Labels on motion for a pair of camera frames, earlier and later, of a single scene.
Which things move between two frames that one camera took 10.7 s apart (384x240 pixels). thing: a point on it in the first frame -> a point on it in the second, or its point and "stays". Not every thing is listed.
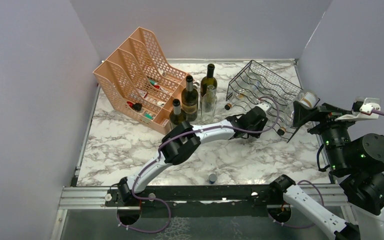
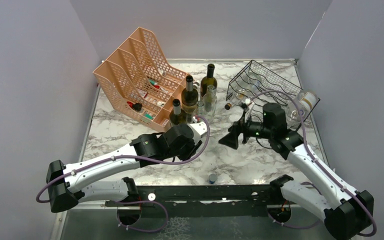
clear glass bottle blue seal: [308, 97] stays
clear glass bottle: [209, 103] stays
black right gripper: [302, 114] -> [231, 138]
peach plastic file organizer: [136, 80] stays
